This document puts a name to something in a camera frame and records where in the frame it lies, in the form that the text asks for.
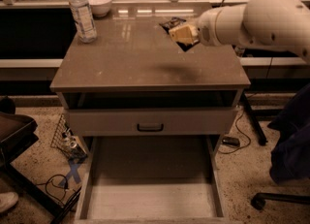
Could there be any black office chair base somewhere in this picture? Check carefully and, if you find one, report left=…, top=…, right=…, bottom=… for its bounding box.
left=250, top=83, right=310, bottom=211

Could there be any black cable at left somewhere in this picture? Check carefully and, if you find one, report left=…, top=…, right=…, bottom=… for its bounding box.
left=34, top=174, right=81, bottom=224

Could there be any white ceramic bowl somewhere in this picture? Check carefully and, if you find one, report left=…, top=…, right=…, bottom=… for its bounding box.
left=88, top=0, right=112, bottom=16

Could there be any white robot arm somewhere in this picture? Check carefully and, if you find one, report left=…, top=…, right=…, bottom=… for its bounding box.
left=169, top=0, right=310, bottom=63

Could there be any blue tape cross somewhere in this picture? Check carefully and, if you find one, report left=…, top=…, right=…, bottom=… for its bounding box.
left=59, top=159, right=83, bottom=186

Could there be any clear plastic water bottle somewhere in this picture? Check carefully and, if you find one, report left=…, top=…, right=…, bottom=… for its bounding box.
left=69, top=0, right=97, bottom=43

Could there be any dark chair at left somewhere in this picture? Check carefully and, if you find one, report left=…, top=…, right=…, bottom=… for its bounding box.
left=0, top=96, right=63, bottom=217

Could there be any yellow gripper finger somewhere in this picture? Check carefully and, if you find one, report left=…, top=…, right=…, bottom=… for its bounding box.
left=169, top=24, right=200, bottom=45

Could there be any black power adapter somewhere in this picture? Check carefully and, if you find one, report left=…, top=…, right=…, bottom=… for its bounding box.
left=222, top=137, right=240, bottom=147

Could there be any white shoe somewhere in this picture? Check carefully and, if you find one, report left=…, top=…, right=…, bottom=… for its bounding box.
left=0, top=192, right=18, bottom=213

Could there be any grey drawer cabinet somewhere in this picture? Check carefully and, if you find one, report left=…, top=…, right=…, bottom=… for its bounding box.
left=49, top=2, right=251, bottom=224

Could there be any black cable on floor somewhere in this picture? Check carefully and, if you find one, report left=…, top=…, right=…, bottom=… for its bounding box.
left=217, top=109, right=252, bottom=155

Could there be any closed drawer with black handle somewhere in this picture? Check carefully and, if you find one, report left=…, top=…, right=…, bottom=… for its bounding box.
left=64, top=108, right=238, bottom=137

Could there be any open bottom drawer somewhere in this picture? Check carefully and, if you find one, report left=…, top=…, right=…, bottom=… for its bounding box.
left=75, top=136, right=228, bottom=224

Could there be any wire basket with items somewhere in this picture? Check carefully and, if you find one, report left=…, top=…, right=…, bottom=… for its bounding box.
left=50, top=115, right=87, bottom=159

